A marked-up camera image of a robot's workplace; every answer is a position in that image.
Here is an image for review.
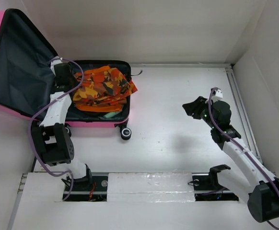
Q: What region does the orange camouflage garment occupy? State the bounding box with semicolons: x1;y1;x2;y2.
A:
72;66;138;106

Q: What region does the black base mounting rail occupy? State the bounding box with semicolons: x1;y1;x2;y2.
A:
63;172;239;203

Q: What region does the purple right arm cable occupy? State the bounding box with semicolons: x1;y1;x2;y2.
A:
207;87;279;230

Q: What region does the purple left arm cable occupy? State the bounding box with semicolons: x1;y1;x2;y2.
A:
28;55;84;201

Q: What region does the pink hard-shell suitcase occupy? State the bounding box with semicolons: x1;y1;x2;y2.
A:
0;9;132;140

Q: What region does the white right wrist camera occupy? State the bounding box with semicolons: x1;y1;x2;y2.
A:
211;88;223;102

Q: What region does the aluminium side rail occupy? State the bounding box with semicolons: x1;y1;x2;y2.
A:
227;63;266;171

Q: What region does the orange cloth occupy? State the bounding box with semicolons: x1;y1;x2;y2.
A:
76;104;124;113

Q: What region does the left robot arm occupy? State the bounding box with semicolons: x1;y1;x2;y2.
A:
29;57;93;190

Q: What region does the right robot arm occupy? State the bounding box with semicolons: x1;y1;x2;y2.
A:
182;96;279;228

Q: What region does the green and white tube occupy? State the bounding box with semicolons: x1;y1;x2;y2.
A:
103;111;121;119

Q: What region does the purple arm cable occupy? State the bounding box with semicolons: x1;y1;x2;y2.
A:
28;55;84;201
207;87;279;230

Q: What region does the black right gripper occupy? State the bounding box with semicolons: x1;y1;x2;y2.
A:
181;96;217;129

